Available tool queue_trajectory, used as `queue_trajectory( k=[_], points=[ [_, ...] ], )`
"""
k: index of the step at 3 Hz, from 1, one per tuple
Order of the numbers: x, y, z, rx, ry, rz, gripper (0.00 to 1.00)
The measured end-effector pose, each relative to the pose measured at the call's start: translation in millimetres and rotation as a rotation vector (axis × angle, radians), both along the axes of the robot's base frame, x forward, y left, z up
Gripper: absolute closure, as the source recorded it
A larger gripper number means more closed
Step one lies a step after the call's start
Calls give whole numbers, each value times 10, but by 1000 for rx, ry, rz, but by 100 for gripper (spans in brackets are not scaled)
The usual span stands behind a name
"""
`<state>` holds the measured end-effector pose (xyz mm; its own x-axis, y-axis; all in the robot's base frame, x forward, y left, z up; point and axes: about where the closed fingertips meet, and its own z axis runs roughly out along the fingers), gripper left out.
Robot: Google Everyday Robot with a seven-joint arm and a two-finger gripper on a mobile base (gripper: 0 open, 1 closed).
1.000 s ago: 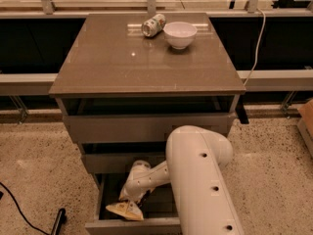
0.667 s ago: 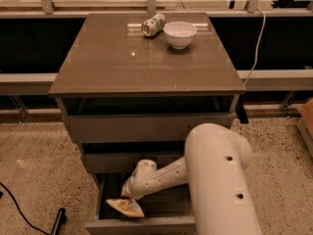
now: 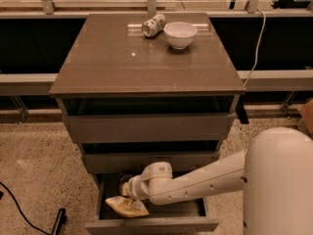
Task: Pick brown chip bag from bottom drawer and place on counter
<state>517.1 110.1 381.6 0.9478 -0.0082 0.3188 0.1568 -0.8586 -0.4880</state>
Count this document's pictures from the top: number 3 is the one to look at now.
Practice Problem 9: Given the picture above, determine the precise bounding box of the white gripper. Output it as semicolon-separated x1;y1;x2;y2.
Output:
121;175;144;200

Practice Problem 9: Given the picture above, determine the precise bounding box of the brown chip bag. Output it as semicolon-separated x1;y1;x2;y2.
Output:
105;172;151;219

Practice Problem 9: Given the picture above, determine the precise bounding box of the grey drawer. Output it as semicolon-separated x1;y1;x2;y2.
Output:
82;141;219;173
59;95;238;144
85;173;219;235

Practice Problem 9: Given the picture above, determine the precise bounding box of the black floor cable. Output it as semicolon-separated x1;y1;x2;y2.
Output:
0;181;51;235

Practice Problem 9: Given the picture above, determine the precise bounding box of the white ceramic bowl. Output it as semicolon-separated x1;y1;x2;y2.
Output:
163;22;198;50

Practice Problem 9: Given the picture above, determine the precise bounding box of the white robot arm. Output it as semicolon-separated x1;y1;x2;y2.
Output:
128;127;313;235

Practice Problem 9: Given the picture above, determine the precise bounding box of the grey drawer cabinet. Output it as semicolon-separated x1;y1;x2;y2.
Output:
48;12;246;235

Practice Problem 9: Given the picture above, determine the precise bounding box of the silver soda can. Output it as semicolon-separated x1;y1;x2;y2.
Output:
142;14;166;38

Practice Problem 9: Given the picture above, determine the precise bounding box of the grey top drawer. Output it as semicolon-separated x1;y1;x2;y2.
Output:
59;95;238;144

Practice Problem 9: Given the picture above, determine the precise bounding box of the black floor device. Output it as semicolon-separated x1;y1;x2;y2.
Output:
51;208;67;235

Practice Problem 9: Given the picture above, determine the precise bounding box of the grey middle drawer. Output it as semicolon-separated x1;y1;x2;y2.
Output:
82;141;219;173

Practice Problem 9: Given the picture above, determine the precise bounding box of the metal railing frame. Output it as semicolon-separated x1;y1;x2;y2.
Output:
0;0;313;18

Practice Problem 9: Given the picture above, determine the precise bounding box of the grey bottom drawer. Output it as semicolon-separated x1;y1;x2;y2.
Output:
85;173;219;235

